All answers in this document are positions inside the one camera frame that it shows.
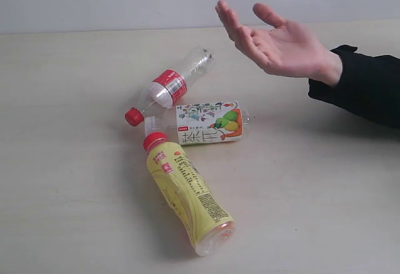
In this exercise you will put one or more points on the black sleeved forearm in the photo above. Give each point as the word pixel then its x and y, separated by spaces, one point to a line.
pixel 368 87

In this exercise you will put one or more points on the clear red label cola bottle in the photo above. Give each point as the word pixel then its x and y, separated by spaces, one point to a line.
pixel 163 92

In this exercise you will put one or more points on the open bare human hand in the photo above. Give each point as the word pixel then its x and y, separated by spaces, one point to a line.
pixel 288 49

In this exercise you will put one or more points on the clear tea bottle floral label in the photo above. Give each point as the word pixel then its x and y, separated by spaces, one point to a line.
pixel 200 123

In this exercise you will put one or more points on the yellow label red cap bottle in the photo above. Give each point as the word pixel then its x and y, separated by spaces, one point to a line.
pixel 207 223

